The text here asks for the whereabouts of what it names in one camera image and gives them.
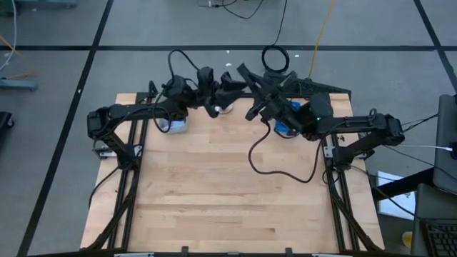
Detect thin black cables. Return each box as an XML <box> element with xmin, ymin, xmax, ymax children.
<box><xmin>198</xmin><ymin>0</ymin><xmax>265</xmax><ymax>21</ymax></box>

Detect black aluminium table frame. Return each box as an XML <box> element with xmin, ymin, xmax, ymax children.
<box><xmin>84</xmin><ymin>80</ymin><xmax>386</xmax><ymax>257</ymax></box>

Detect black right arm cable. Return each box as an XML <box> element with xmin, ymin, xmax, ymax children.
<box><xmin>248</xmin><ymin>119</ymin><xmax>324</xmax><ymax>184</ymax></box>

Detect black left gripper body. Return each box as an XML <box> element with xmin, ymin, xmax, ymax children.
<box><xmin>189</xmin><ymin>66</ymin><xmax>219</xmax><ymax>119</ymax></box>

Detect blue plastic basket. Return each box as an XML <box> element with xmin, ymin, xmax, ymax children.
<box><xmin>273</xmin><ymin>101</ymin><xmax>303</xmax><ymax>138</ymax></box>

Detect black perforated panel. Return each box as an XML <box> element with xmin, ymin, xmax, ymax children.
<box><xmin>259</xmin><ymin>71</ymin><xmax>353</xmax><ymax>99</ymax></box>

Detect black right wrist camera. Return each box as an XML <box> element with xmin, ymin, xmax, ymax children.
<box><xmin>308</xmin><ymin>93</ymin><xmax>334</xmax><ymax>121</ymax></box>

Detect grey flat base plate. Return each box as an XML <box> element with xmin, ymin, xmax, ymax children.
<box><xmin>0</xmin><ymin>77</ymin><xmax>38</xmax><ymax>91</ymax></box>

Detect yellow cable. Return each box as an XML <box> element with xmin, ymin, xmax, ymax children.
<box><xmin>308</xmin><ymin>0</ymin><xmax>336</xmax><ymax>80</ymax></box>

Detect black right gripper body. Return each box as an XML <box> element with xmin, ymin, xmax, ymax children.
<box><xmin>245</xmin><ymin>73</ymin><xmax>304</xmax><ymax>131</ymax></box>

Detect grey laptop with black keyboard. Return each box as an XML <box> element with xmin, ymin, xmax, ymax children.
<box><xmin>410</xmin><ymin>183</ymin><xmax>457</xmax><ymax>257</ymax></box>

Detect black beam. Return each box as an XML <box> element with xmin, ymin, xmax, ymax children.
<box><xmin>371</xmin><ymin>167</ymin><xmax>435</xmax><ymax>203</ymax></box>

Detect grey plastic bin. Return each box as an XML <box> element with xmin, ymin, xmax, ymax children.
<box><xmin>156</xmin><ymin>116</ymin><xmax>189</xmax><ymax>136</ymax></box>

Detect white paper sheet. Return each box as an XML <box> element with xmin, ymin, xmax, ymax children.
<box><xmin>376</xmin><ymin>171</ymin><xmax>417</xmax><ymax>221</ymax></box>

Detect thin white cable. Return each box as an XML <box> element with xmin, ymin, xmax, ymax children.
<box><xmin>0</xmin><ymin>0</ymin><xmax>19</xmax><ymax>72</ymax></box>

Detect coiled black cable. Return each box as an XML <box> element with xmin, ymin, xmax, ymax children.
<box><xmin>261</xmin><ymin>0</ymin><xmax>291</xmax><ymax>74</ymax></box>

